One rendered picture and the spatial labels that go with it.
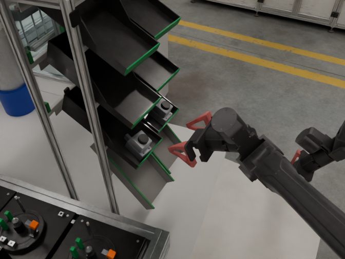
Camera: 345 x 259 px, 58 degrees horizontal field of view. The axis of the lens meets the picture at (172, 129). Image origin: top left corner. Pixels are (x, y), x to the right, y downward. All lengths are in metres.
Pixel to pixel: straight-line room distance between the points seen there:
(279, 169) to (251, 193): 0.71
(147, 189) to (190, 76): 2.41
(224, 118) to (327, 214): 0.27
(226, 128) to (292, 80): 2.92
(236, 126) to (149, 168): 0.53
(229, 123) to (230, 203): 0.66
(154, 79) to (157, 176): 0.35
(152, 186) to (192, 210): 0.21
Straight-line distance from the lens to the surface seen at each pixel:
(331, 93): 3.51
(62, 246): 1.08
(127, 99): 0.84
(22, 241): 1.11
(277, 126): 2.92
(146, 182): 1.08
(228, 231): 1.19
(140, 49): 0.76
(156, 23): 0.87
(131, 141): 0.89
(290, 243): 1.22
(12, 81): 1.63
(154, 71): 0.95
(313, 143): 1.06
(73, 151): 1.46
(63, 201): 1.18
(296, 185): 0.55
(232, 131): 0.62
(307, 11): 4.65
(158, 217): 1.20
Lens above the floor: 1.89
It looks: 44 degrees down
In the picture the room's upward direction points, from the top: straight up
